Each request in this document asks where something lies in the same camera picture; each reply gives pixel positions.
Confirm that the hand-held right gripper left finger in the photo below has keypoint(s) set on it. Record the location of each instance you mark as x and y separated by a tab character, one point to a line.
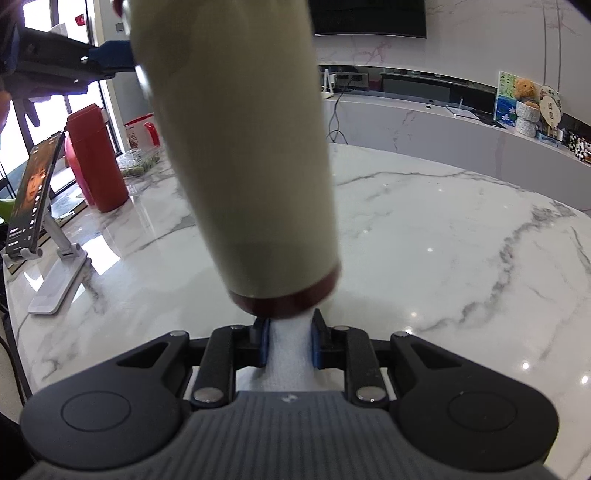
264	344

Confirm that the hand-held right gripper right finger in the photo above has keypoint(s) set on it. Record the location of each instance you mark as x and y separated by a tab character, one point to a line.
316	339

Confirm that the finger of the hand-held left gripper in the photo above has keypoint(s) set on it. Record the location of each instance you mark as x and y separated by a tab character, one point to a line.
111	53

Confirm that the white cloth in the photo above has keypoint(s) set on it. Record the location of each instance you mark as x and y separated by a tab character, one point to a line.
288	355

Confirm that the cream tumbler with red lid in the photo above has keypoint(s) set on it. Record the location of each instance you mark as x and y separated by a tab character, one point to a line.
240	161

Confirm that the red hanging ornament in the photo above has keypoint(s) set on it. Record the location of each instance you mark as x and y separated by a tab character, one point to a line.
81	21

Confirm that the red and white mug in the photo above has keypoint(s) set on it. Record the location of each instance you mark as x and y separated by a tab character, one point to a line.
145	134

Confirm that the red thermos bottle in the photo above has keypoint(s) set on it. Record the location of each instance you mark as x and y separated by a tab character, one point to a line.
99	161

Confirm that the clear plastic food box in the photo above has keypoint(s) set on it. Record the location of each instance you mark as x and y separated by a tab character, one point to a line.
138	164

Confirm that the green plastic object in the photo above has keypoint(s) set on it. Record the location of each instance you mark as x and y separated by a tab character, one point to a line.
4	210

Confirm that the white folding phone stand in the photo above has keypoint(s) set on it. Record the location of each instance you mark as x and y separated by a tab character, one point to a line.
57	286

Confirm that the white wifi router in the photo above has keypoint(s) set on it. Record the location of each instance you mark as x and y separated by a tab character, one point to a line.
328	94

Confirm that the white marble television cabinet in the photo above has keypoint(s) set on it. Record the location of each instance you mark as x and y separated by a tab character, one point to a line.
438	134

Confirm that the white notebook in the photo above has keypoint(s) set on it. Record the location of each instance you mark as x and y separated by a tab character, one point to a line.
461	113

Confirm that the black flat case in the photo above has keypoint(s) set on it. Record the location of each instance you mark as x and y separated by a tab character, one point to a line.
491	122

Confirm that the flower painting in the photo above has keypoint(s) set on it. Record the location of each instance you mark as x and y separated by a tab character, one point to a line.
503	110

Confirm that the white knitted basket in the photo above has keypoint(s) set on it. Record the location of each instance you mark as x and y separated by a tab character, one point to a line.
526	120

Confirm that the round paper fan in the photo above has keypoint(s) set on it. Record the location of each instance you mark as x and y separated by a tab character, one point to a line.
549	90
550	113

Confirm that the black and white checkered toys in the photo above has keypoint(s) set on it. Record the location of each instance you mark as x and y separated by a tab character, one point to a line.
579	145

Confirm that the brown teddy bear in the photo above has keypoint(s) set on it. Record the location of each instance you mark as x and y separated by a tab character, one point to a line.
526	87

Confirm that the wall switch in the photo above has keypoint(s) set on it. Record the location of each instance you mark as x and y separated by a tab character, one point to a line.
120	26

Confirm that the black wall television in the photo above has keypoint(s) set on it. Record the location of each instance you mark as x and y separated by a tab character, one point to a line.
369	16

